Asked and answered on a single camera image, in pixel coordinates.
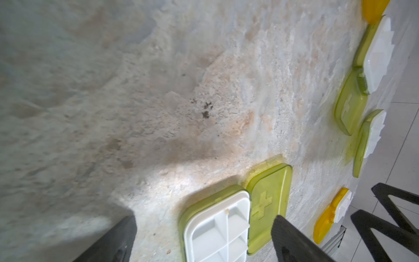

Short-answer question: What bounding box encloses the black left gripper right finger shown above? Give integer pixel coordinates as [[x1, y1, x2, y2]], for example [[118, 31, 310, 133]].
[[271, 215, 334, 262]]

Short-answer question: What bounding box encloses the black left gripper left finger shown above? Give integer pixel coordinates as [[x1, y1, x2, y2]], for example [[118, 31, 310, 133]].
[[74, 216, 137, 262]]

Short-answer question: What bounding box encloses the green pillbox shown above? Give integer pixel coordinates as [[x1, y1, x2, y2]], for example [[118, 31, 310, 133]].
[[352, 109, 387, 178], [179, 163, 292, 262], [334, 15, 395, 136]]

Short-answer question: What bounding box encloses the yellow pillbox front right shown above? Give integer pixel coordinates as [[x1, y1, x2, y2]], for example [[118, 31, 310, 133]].
[[313, 187, 352, 244]]

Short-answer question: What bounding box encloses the yellow pillbox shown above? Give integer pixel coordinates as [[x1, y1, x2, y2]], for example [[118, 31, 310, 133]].
[[362, 0, 390, 24], [313, 187, 352, 244]]

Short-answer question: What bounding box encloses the yellow pillbox far right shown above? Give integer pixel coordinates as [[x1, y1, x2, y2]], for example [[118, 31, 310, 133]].
[[362, 0, 390, 24]]

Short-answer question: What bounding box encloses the black robot frame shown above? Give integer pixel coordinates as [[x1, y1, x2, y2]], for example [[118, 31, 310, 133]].
[[351, 183, 419, 262]]

